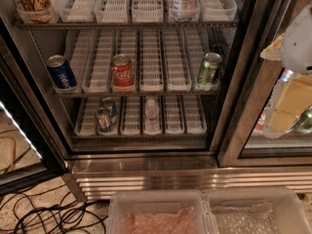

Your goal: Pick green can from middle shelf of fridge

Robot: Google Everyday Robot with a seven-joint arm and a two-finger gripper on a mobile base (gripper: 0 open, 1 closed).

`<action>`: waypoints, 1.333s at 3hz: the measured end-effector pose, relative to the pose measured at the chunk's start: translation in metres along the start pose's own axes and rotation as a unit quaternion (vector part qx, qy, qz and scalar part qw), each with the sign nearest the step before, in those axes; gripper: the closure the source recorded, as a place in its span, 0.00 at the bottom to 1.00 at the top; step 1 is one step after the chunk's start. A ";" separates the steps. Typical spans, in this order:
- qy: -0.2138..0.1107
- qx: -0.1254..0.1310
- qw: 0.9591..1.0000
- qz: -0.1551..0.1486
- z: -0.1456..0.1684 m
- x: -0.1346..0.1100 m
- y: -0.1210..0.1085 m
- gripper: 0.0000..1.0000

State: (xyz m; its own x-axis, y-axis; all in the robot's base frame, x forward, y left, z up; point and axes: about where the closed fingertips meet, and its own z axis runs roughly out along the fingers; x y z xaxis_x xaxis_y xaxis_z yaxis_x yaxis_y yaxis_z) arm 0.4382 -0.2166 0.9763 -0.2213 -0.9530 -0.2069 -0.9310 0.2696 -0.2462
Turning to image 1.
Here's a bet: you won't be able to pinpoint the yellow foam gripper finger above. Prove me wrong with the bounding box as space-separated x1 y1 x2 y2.
260 33 284 61

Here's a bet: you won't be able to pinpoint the green soda can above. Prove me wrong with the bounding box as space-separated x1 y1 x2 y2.
197 53 222 86

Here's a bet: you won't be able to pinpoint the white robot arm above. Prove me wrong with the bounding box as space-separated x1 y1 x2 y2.
260 2 312 75

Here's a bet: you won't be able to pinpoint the stainless steel fridge body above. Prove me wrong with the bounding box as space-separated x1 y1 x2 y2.
0 0 312 202

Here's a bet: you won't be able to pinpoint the red Coca-Cola can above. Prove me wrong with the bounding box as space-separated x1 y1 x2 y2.
111 54 135 88

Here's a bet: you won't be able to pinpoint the blue silver energy can rear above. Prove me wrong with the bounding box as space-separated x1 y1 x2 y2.
101 97 118 125

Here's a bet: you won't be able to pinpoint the blue silver energy can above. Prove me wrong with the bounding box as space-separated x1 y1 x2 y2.
101 97 118 125
95 107 111 133

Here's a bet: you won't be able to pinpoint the blue silver energy can front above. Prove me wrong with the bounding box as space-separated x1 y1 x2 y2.
95 107 111 133

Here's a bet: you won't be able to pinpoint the blue Pepsi can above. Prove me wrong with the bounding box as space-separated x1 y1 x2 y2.
47 55 77 89

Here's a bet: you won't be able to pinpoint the open fridge glass door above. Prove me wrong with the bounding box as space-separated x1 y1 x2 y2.
0 20 65 196

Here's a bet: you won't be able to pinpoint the clear plastic water bottle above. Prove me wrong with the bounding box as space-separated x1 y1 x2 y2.
145 98 159 134

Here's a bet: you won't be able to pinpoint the clear bin with bubble wrap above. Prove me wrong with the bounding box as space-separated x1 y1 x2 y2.
207 187 312 234

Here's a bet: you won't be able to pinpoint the clear bin with pink wrap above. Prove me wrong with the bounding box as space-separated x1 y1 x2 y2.
107 190 219 234

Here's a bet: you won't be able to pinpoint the top wire shelf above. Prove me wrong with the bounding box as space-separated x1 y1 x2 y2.
14 19 239 30

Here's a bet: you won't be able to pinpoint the wire shelf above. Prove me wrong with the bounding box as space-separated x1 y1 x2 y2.
73 133 206 139
51 91 217 98
14 19 239 30

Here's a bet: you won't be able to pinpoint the middle wire shelf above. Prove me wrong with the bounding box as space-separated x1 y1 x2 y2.
51 91 217 98

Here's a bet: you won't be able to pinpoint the bottom wire shelf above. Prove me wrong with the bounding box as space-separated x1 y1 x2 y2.
73 133 206 139

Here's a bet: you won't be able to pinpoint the orange floor cable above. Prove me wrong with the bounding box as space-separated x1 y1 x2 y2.
0 134 18 174

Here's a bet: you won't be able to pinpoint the black floor cables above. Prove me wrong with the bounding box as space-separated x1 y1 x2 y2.
0 182 108 234

